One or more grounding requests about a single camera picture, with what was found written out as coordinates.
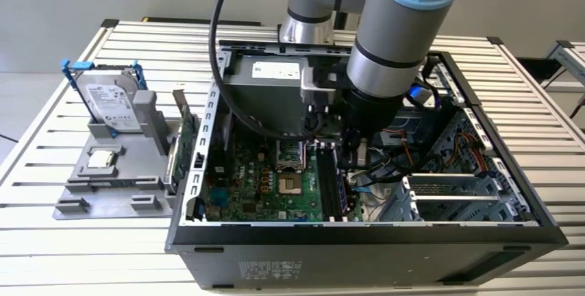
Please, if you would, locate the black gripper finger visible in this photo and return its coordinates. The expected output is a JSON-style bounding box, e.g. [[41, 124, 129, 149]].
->
[[356, 137, 373, 169], [340, 127, 361, 171]]

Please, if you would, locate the black RAM slot bank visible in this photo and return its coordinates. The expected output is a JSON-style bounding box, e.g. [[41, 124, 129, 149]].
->
[[317, 143, 342, 221]]

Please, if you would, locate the metal socket cover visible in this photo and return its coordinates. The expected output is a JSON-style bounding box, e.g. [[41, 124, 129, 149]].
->
[[274, 140, 306, 171]]

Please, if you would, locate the CPU socket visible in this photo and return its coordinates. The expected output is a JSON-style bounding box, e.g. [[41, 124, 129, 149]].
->
[[277, 171, 305, 197]]

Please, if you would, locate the grey power supply unit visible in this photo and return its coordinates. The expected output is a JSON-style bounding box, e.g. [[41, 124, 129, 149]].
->
[[225, 55, 312, 132]]

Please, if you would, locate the metal disk bay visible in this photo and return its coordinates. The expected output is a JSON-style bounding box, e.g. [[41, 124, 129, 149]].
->
[[401, 172, 520, 223]]

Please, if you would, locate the green motherboard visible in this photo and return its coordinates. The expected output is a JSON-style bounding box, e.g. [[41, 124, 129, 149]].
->
[[205, 131, 366, 223]]

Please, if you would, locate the black case fan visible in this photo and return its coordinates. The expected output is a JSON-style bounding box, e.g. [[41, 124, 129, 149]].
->
[[214, 100, 237, 180]]

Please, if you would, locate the black open PC case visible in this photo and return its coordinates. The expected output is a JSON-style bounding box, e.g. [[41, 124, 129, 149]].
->
[[164, 38, 570, 292]]

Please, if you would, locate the green graphics card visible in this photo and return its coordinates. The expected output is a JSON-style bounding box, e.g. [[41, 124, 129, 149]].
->
[[164, 90, 200, 197]]

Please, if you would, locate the grey parts rack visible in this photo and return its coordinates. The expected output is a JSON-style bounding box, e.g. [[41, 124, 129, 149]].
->
[[52, 90, 202, 221]]

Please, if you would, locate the hard disk in blue carrier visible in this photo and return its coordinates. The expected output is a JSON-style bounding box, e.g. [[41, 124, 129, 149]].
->
[[60, 58, 148, 136]]

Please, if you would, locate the silver CPU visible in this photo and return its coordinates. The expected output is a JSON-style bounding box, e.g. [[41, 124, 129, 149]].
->
[[86, 150, 114, 169]]

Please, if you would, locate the black data cable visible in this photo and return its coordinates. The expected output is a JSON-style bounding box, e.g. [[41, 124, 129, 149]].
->
[[365, 151, 442, 184]]

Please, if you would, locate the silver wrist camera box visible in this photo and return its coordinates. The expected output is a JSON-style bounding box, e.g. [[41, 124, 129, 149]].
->
[[298, 66, 342, 106]]

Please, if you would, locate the orange wire bundle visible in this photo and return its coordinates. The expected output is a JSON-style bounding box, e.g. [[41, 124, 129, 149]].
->
[[445, 132, 490, 177]]

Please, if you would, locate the black camera cable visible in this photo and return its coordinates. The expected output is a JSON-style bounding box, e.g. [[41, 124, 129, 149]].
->
[[208, 0, 321, 140]]

